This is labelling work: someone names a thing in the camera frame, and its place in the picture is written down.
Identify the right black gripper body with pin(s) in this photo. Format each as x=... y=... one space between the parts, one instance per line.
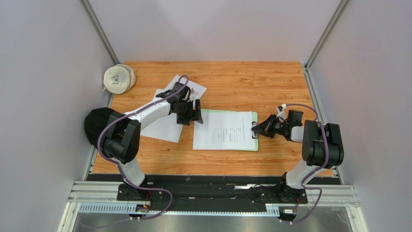
x=270 y=126

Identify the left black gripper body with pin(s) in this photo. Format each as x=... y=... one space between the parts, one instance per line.
x=186 y=106

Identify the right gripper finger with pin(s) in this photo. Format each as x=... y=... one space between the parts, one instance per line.
x=263 y=131
x=264 y=125

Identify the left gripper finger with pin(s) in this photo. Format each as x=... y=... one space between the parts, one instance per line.
x=196 y=113
x=185 y=118

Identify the green clipboard folder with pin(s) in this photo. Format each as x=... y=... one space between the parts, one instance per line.
x=256 y=141

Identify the signature page paper sheet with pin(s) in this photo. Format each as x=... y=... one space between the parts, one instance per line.
x=222 y=130

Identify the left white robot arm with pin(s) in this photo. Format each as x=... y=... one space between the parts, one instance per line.
x=119 y=141

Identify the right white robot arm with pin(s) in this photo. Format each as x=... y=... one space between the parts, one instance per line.
x=322 y=147

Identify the blank white paper sheet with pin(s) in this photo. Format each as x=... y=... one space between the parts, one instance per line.
x=165 y=128

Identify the text-filled paper sheet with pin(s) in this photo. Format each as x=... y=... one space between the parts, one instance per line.
x=197 y=90

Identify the cream round zip pouch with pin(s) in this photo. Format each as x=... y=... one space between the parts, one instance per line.
x=118 y=79

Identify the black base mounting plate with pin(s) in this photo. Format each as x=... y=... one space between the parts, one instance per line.
x=212 y=193

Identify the black NY baseball cap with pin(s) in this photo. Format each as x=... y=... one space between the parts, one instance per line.
x=95 y=122

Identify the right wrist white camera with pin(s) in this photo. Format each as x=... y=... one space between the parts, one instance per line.
x=281 y=111

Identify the aluminium front rail frame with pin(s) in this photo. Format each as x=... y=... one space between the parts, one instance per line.
x=99 y=197

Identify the left aluminium corner post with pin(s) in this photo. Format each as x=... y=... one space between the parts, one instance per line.
x=92 y=16

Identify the aluminium corner post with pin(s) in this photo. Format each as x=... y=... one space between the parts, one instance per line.
x=343 y=4
x=92 y=16

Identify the right aluminium corner post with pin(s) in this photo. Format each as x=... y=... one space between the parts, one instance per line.
x=343 y=4

